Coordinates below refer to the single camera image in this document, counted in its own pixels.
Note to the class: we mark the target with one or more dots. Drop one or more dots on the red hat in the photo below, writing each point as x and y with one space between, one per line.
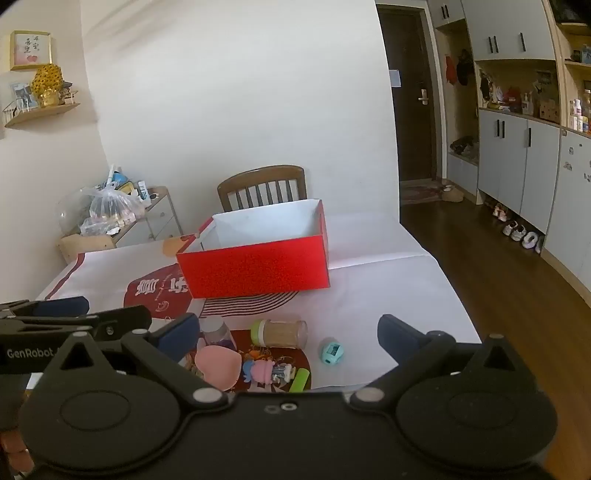
450 70

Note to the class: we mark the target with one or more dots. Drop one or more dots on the tan slippers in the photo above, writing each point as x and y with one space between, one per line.
451 193

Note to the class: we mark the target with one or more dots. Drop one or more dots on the blue yellow toy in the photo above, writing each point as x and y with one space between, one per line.
121 180

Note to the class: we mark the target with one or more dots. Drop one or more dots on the red cardboard box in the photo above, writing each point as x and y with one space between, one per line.
254 272

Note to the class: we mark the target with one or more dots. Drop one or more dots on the dark brown door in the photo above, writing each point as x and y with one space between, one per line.
411 138

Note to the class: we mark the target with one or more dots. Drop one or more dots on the white sneakers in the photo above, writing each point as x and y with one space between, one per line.
513 230

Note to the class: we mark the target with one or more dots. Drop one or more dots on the clear jar silver lid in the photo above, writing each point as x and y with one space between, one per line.
215 330

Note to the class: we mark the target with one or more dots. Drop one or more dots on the small teal plastic gadget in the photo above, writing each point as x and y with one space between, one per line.
331 351

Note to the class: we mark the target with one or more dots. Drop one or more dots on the clear plastic bag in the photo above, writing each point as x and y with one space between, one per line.
111 205

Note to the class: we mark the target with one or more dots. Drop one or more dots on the green cylinder tube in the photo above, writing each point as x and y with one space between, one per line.
300 381

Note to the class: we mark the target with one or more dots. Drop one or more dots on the black hat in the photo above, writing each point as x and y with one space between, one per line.
465 68

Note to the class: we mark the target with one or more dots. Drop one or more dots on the patterned door mat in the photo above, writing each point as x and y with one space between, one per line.
420 194

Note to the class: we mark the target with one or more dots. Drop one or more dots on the black white slippers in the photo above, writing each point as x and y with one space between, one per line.
533 241

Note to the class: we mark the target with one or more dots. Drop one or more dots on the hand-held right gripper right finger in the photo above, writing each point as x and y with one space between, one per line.
397 339

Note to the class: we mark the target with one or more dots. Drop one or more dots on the wooden wall shelf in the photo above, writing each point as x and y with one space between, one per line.
41 115

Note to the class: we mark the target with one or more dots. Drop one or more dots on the white blue small carton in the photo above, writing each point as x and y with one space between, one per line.
143 191

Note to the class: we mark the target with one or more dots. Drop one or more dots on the pink sneakers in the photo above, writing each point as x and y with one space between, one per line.
499 212

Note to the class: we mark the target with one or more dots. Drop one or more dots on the printed white tablecloth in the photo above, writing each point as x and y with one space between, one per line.
392 286

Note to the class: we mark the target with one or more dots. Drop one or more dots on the cluttered shelf ornaments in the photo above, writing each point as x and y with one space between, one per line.
517 99

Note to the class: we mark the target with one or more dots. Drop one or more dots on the gold tree ornament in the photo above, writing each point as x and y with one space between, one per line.
47 83

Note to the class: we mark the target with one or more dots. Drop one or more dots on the clear toothpick jar green cap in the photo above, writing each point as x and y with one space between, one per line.
281 333

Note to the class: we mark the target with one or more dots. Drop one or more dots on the white drawer cabinet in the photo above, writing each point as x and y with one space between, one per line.
147 221

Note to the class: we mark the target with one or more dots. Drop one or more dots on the gold framed picture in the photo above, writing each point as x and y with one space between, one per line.
30 50

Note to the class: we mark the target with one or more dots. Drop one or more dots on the white door notice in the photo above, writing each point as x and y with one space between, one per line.
395 77

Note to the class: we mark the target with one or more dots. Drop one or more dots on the wooden chair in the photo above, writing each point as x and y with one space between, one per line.
258 173

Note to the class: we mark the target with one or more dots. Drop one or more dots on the row of shelf bottles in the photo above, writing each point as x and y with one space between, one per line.
579 115

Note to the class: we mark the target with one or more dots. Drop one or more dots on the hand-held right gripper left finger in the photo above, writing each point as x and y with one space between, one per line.
180 337

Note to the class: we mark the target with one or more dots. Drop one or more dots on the white blue astronaut figurine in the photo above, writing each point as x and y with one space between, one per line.
282 373

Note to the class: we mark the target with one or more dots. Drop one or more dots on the grey wooden cabinet wall unit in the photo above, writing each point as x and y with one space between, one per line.
503 157

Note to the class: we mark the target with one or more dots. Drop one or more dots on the pink heart-shaped case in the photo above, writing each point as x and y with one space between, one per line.
217 367

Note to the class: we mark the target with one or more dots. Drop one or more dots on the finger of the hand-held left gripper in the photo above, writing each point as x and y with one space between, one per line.
120 318
60 305

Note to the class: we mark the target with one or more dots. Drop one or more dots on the blue pink whale figurine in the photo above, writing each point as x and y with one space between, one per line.
256 370

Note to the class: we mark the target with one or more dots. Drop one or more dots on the dark bag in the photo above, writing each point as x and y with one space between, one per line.
463 146

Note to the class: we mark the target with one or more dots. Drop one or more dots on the brown cardboard box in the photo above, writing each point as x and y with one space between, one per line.
85 247

